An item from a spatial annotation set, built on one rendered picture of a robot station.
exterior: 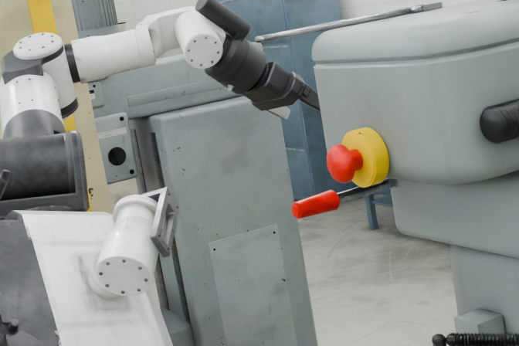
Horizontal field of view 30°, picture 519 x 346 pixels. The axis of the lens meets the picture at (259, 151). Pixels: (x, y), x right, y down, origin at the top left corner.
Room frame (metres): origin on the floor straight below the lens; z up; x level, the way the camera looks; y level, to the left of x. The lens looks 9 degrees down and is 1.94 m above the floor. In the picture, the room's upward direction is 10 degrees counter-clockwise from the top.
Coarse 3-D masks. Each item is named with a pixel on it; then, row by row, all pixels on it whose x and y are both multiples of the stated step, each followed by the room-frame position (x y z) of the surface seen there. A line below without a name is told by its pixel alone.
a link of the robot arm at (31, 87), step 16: (48, 32) 1.58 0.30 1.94; (16, 48) 1.54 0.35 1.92; (32, 48) 1.53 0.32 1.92; (48, 48) 1.53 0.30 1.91; (16, 64) 1.51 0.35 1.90; (32, 64) 1.50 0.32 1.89; (16, 80) 1.48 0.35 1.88; (32, 80) 1.47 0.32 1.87; (48, 80) 1.50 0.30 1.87; (0, 96) 1.49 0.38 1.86; (16, 96) 1.43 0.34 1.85; (32, 96) 1.43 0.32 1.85; (48, 96) 1.45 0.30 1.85; (16, 112) 1.39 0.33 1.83
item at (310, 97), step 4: (304, 88) 1.67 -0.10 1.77; (308, 88) 1.67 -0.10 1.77; (304, 92) 1.67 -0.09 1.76; (308, 92) 1.67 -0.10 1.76; (312, 92) 1.69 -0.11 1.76; (304, 96) 1.67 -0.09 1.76; (308, 96) 1.68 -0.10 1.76; (312, 96) 1.69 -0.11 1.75; (316, 96) 1.69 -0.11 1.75; (300, 100) 1.67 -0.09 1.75; (304, 100) 1.67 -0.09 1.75; (308, 100) 1.68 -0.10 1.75; (312, 100) 1.68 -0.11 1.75; (316, 100) 1.69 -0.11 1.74; (308, 104) 1.68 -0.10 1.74; (312, 104) 1.68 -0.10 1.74; (316, 104) 1.69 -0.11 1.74; (316, 108) 1.69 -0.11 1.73; (320, 108) 1.69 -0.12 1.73
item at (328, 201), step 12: (384, 180) 1.11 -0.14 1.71; (396, 180) 1.11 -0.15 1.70; (324, 192) 1.07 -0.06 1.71; (348, 192) 1.08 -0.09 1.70; (360, 192) 1.09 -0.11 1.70; (372, 192) 1.10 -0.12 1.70; (300, 204) 1.05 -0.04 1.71; (312, 204) 1.05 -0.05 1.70; (324, 204) 1.06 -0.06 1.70; (336, 204) 1.07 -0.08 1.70; (300, 216) 1.05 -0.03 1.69
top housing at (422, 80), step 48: (480, 0) 1.19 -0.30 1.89; (336, 48) 1.02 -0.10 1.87; (384, 48) 0.95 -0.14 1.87; (432, 48) 0.90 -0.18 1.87; (480, 48) 0.90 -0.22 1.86; (336, 96) 1.03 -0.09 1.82; (384, 96) 0.96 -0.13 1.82; (432, 96) 0.90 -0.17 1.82; (480, 96) 0.90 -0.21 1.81; (432, 144) 0.91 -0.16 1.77; (480, 144) 0.89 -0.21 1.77
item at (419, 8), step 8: (400, 8) 1.16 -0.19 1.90; (408, 8) 1.14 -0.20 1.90; (416, 8) 1.14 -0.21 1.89; (424, 8) 1.14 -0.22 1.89; (432, 8) 1.15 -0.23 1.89; (360, 16) 1.13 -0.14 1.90; (368, 16) 1.12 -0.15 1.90; (376, 16) 1.12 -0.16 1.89; (384, 16) 1.13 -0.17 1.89; (392, 16) 1.13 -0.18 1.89; (320, 24) 1.10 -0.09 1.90; (328, 24) 1.09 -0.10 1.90; (336, 24) 1.09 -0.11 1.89; (344, 24) 1.10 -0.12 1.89; (352, 24) 1.11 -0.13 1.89; (280, 32) 1.06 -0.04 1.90; (288, 32) 1.06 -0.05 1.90; (296, 32) 1.07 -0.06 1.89; (304, 32) 1.07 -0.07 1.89; (312, 32) 1.08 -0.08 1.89; (256, 40) 1.06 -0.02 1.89; (264, 40) 1.05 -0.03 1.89; (272, 40) 1.05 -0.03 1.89
